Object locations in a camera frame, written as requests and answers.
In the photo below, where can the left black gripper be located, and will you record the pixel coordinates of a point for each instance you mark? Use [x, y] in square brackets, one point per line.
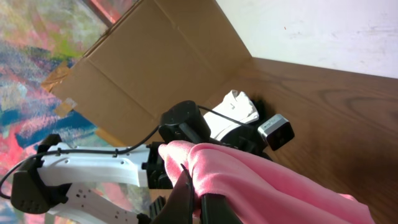
[247, 140]

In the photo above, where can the black folded shirt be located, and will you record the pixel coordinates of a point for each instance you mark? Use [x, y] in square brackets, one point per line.
[264, 109]

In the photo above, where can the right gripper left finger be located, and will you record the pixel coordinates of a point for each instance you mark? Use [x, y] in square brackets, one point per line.
[179, 206]

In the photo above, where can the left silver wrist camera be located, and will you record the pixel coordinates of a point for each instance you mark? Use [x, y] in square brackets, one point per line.
[276, 131]

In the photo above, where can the pink shirt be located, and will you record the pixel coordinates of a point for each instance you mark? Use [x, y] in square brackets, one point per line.
[258, 190]

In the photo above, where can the white folded shirt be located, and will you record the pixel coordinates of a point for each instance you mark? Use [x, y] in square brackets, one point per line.
[235, 105]

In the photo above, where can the brown cardboard box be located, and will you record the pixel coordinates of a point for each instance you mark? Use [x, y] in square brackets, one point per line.
[159, 53]

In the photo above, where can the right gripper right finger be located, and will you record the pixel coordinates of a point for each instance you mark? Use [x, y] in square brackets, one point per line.
[215, 209]

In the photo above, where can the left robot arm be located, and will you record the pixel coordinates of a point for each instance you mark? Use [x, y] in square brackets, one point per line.
[51, 181]

